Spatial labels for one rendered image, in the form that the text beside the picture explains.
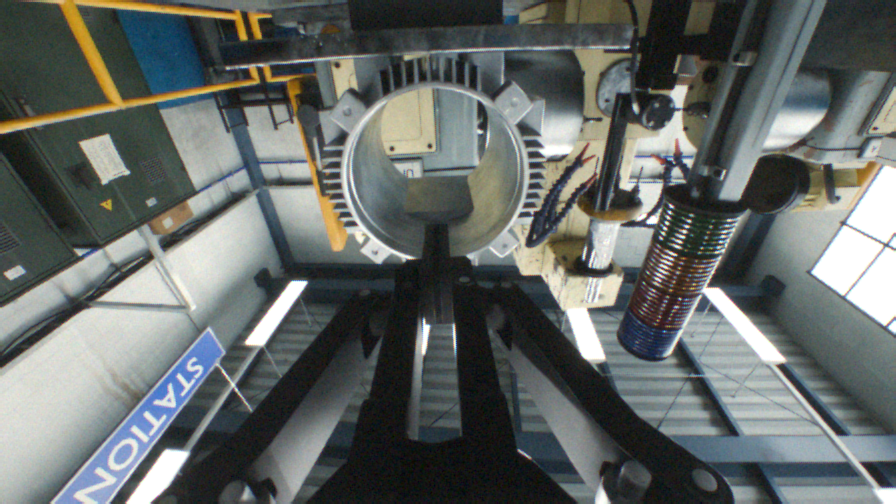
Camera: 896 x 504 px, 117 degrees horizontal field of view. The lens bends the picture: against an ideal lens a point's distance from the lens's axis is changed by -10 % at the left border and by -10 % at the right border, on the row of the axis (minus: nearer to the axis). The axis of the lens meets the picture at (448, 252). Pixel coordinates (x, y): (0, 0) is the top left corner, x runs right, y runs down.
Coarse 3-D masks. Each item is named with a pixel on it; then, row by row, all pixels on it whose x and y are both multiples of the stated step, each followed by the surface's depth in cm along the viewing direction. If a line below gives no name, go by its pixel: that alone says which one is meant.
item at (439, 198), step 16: (448, 176) 46; (464, 176) 46; (416, 192) 41; (432, 192) 41; (448, 192) 41; (464, 192) 41; (416, 208) 37; (432, 208) 37; (448, 208) 37; (464, 208) 37
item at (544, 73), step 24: (504, 72) 59; (528, 72) 59; (552, 72) 60; (576, 72) 60; (552, 96) 60; (576, 96) 60; (480, 120) 67; (552, 120) 62; (576, 120) 62; (600, 120) 70; (480, 144) 72; (552, 144) 66
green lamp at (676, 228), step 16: (672, 208) 27; (656, 224) 29; (672, 224) 27; (688, 224) 26; (704, 224) 25; (720, 224) 24; (736, 224) 25; (672, 240) 27; (688, 240) 26; (704, 240) 25; (720, 240) 25; (704, 256) 26
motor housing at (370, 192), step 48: (384, 96) 23; (480, 96) 23; (336, 144) 25; (528, 144) 26; (336, 192) 27; (384, 192) 36; (480, 192) 38; (528, 192) 27; (384, 240) 30; (480, 240) 31
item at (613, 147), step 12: (624, 96) 59; (612, 120) 63; (612, 132) 63; (624, 132) 63; (612, 144) 64; (612, 156) 66; (612, 168) 67; (600, 180) 69; (612, 180) 69; (600, 192) 70; (600, 204) 72
